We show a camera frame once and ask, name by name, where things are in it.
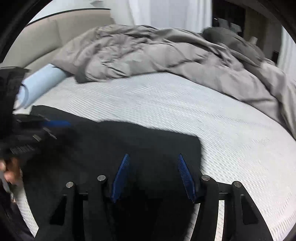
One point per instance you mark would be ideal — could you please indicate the white textured mattress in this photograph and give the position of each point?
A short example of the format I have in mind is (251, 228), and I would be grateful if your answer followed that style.
(239, 142)

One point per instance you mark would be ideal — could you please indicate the black pants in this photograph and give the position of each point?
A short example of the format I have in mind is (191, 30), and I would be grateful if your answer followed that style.
(153, 205)

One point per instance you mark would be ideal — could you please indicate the white curtain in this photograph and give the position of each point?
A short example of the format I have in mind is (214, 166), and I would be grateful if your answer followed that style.
(193, 15)

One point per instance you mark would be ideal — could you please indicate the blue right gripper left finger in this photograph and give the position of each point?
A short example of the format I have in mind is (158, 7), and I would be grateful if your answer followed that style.
(86, 215)

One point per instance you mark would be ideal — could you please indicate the light blue bolster pillow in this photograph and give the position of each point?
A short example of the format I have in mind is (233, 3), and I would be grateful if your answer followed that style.
(39, 83)

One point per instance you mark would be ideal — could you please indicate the dark grey blanket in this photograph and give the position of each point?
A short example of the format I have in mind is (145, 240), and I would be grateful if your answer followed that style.
(240, 48)

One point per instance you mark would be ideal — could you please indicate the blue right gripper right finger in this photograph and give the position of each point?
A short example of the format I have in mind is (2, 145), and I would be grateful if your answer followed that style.
(242, 218)

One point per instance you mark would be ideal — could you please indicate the beige upholstered headboard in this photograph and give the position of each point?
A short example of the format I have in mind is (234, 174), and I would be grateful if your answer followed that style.
(40, 40)

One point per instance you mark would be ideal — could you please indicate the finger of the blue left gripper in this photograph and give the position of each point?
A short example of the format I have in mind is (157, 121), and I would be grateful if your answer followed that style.
(56, 123)

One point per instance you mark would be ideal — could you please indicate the grey rumpled duvet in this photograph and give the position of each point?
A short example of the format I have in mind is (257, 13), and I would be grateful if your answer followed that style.
(119, 51)

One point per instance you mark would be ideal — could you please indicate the person's left hand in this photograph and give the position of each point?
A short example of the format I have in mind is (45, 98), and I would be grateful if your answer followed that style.
(11, 171)

